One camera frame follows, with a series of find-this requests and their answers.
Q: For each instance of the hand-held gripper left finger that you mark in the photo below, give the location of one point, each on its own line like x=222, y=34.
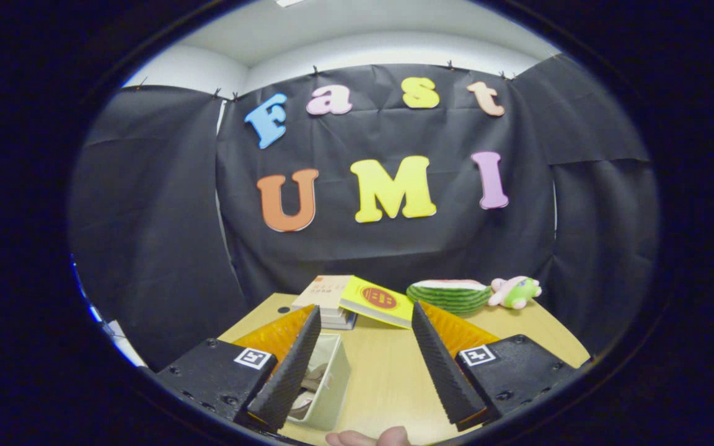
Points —
x=286, y=371

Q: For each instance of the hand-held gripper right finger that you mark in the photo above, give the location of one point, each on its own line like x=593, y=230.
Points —
x=440, y=365

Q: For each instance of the foldable fabric storage box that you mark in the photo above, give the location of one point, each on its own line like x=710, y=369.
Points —
x=335, y=384

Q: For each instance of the watermelon slice plush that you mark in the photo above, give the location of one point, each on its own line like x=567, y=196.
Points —
x=450, y=298

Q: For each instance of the blue cover book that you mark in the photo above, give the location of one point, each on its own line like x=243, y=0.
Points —
x=341, y=323

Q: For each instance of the white cover book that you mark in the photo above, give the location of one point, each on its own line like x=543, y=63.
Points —
x=335, y=314

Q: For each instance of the beige cover book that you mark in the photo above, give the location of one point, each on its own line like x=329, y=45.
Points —
x=326, y=290

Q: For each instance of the yellow book with red oval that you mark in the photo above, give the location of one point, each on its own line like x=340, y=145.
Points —
x=379, y=298

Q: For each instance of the green and pink plush toy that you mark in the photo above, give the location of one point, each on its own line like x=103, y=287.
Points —
x=518, y=292

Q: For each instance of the white board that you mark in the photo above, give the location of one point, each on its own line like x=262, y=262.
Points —
x=123, y=344

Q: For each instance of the ceiling light panel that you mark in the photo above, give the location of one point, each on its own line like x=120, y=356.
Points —
x=289, y=2

